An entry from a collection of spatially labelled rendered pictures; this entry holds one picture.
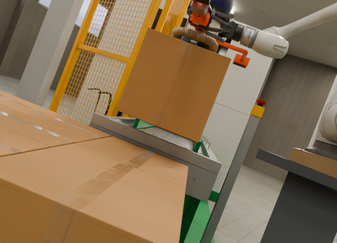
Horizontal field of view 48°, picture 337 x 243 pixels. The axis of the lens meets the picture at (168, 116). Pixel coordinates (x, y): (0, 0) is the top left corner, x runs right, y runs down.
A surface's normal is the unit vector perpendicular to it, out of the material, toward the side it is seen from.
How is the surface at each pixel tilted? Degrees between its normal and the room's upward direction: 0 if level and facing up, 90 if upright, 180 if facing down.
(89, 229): 90
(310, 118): 90
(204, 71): 89
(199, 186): 90
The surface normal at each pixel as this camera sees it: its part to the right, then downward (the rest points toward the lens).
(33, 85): -0.07, -0.01
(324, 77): -0.39, -0.14
